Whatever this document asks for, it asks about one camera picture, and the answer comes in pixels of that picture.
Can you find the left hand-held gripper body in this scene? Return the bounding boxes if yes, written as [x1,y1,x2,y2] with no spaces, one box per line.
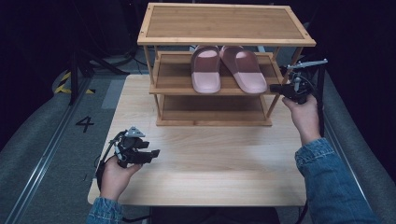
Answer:
[109,126,147,169]

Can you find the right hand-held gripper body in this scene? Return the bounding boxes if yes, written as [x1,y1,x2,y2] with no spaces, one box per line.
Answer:
[286,58,329,105]

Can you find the pink slipper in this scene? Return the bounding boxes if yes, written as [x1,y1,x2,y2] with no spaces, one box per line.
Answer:
[219,45,269,95]
[190,45,222,95]

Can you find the wooden shoe rack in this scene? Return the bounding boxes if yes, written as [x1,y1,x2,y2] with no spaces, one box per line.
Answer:
[136,2,318,128]

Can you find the person's right hand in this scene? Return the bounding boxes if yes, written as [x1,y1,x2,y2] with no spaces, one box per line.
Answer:
[281,93,322,134]

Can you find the person's left hand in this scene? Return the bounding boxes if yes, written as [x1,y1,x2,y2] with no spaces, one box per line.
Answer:
[99,155,143,203]

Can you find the yellow and black hazard tape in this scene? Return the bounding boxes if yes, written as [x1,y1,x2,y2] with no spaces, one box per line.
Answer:
[54,71,96,95]

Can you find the right hand-held gripper black cable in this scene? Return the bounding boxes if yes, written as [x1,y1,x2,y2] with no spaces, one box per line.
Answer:
[303,74,327,138]

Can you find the metal floor rail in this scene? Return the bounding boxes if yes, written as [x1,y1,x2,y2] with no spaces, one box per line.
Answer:
[3,77,92,224]

